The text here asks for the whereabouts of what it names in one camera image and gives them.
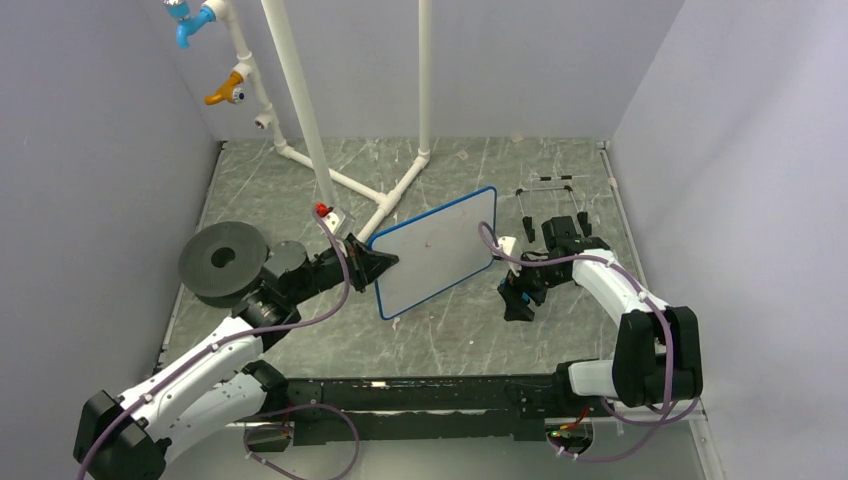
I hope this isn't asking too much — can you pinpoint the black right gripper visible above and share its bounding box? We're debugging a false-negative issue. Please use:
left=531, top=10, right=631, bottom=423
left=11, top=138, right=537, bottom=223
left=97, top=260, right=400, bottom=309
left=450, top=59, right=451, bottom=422
left=499, top=249, right=569, bottom=322

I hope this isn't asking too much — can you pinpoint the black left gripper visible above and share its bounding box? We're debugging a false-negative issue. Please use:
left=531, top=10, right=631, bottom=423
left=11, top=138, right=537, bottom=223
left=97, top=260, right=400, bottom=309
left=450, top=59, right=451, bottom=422
left=288, top=230, right=398, bottom=306

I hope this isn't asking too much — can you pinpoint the blue framed whiteboard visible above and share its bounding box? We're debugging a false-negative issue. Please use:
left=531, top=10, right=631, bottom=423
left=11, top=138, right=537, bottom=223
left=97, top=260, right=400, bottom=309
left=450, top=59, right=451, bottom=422
left=367, top=186, right=498, bottom=320

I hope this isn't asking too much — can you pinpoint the blue whiteboard eraser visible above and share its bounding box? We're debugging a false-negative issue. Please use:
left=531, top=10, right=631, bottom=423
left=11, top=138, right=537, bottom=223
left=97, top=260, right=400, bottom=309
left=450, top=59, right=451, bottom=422
left=497, top=281, right=531, bottom=308

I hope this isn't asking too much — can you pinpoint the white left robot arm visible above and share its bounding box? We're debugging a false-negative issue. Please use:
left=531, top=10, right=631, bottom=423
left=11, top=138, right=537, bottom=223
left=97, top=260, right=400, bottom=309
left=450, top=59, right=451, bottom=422
left=72, top=232, right=398, bottom=479

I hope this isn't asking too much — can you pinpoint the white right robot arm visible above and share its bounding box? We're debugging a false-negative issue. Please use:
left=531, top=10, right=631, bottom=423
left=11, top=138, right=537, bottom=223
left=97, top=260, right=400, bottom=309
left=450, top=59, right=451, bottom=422
left=479, top=216, right=703, bottom=415

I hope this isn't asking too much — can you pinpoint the black foam disc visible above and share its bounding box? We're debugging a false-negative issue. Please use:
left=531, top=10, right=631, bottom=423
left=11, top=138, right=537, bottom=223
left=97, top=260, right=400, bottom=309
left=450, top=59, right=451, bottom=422
left=178, top=221, right=269, bottom=308

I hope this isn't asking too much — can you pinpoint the orange tap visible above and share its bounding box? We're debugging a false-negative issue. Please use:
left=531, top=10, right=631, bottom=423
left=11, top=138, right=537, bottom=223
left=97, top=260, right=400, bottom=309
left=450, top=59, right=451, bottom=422
left=204, top=70, right=245, bottom=106

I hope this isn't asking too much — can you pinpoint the blue tap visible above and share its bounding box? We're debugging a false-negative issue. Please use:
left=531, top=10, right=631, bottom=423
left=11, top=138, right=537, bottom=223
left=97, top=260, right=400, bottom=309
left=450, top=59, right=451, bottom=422
left=162, top=0, right=217, bottom=49

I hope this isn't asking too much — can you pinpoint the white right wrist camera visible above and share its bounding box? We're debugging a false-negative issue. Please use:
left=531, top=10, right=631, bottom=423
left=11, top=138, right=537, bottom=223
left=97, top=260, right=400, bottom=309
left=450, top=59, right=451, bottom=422
left=497, top=236, right=522, bottom=262

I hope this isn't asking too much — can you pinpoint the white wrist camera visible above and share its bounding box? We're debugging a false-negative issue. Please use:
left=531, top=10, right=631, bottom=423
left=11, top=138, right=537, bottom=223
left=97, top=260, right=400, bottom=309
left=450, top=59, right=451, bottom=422
left=497, top=236, right=522, bottom=262
left=314, top=203, right=355, bottom=239

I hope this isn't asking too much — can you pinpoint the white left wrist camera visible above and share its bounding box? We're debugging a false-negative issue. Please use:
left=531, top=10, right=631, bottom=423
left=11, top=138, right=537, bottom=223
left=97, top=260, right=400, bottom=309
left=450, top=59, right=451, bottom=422
left=314, top=203, right=355, bottom=239

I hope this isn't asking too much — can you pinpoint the white pvc pipe frame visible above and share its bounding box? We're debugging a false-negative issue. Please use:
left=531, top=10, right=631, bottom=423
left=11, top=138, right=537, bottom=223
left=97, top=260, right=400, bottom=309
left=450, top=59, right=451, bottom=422
left=201, top=0, right=435, bottom=243

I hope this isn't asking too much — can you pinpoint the black wire easel stand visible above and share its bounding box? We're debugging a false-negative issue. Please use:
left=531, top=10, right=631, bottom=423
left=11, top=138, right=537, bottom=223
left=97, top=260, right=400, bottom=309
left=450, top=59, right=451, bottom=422
left=514, top=174, right=593, bottom=244

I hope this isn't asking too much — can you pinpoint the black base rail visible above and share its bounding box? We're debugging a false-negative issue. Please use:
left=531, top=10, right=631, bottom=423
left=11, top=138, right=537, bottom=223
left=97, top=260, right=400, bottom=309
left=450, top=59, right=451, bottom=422
left=246, top=374, right=607, bottom=446

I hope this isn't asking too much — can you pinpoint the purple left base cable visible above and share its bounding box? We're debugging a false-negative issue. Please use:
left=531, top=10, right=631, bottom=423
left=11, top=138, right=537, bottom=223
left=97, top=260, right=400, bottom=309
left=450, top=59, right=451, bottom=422
left=243, top=406, right=360, bottom=480

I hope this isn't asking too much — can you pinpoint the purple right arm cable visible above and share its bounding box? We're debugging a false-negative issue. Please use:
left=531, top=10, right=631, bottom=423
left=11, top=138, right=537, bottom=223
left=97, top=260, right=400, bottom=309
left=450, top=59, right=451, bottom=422
left=478, top=221, right=701, bottom=425

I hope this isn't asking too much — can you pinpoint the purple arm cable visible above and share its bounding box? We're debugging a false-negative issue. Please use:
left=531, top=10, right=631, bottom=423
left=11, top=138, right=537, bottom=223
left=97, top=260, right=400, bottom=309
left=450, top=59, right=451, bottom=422
left=478, top=221, right=701, bottom=425
left=76, top=210, right=352, bottom=480

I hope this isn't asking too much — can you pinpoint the aluminium extrusion rail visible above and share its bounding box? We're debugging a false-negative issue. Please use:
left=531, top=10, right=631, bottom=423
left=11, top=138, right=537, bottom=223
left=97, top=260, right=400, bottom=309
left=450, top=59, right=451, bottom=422
left=601, top=398, right=707, bottom=427

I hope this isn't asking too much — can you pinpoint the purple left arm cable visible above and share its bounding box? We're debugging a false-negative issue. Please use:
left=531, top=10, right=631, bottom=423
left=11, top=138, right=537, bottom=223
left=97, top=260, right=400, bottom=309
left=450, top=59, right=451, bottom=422
left=76, top=210, right=352, bottom=480

